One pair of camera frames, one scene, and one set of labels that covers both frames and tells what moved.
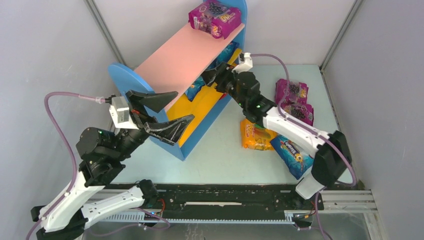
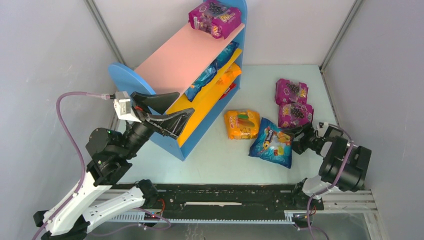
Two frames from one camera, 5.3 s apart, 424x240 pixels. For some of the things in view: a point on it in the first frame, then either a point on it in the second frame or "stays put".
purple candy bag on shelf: [218, 19] stays put
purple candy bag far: [297, 92] stays put
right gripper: [222, 77] to [305, 139]
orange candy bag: [256, 137] to [243, 124]
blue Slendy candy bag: [298, 161] to [273, 143]
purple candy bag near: [304, 112] stays put
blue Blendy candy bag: [193, 89] stays put
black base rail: [222, 200] stays put
